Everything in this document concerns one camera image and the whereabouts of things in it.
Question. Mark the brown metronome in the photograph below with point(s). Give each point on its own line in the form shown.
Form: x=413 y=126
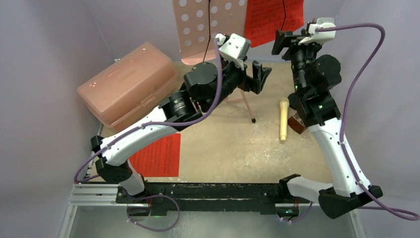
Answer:
x=296 y=123

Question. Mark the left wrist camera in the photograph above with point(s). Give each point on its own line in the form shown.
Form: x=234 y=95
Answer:
x=233 y=48

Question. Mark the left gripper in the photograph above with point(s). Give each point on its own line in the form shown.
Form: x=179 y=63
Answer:
x=250 y=84

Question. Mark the cream microphone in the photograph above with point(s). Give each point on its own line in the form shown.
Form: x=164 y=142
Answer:
x=284 y=107

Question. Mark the pink plastic storage box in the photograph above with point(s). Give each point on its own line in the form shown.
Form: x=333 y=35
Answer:
x=130 y=88

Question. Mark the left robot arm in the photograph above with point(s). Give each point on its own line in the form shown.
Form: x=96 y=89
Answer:
x=205 y=86

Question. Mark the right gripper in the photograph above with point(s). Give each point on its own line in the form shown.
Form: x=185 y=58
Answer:
x=291 y=40

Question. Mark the aluminium frame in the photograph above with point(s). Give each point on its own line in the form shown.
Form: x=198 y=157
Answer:
x=227 y=152

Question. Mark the red sheet music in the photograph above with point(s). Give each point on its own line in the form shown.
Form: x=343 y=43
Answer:
x=265 y=17
x=159 y=159

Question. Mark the pink tripod music stand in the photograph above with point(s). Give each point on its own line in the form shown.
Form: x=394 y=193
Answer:
x=195 y=19

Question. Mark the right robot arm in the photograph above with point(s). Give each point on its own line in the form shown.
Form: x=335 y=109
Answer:
x=313 y=79

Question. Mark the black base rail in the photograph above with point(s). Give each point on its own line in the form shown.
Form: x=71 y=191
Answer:
x=161 y=197

